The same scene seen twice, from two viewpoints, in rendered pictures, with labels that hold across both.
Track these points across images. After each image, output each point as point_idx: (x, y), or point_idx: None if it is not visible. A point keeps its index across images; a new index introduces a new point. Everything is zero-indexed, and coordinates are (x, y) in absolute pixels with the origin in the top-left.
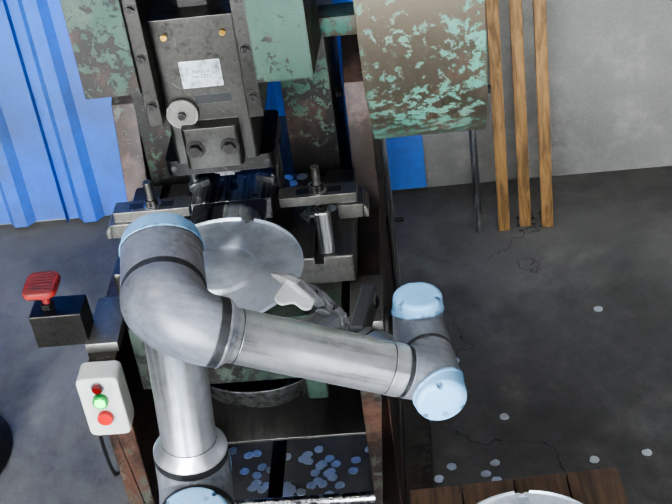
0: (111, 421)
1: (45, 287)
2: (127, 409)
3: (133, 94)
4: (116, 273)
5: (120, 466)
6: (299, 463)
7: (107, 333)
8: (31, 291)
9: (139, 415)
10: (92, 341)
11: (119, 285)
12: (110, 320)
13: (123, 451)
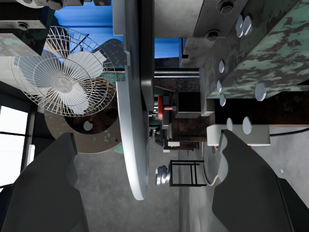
0: None
1: (157, 111)
2: (252, 139)
3: (16, 36)
4: (179, 66)
5: (306, 127)
6: None
7: (203, 103)
8: (157, 115)
9: (286, 102)
10: (201, 112)
11: (189, 67)
12: (203, 89)
13: (295, 126)
